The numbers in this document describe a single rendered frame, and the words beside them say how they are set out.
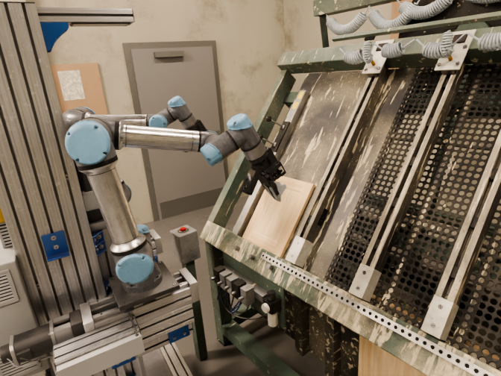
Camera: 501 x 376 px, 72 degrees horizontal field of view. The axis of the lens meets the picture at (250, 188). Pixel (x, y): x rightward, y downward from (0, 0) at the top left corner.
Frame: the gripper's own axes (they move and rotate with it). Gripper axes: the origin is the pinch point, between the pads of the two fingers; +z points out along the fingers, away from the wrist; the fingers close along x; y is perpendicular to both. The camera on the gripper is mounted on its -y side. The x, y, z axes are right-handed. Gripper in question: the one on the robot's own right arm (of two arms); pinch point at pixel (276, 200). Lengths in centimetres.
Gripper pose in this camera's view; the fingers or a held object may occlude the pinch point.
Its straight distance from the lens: 130.4
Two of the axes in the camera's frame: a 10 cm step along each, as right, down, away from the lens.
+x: -5.1, -2.4, 8.2
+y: 7.3, -6.3, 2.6
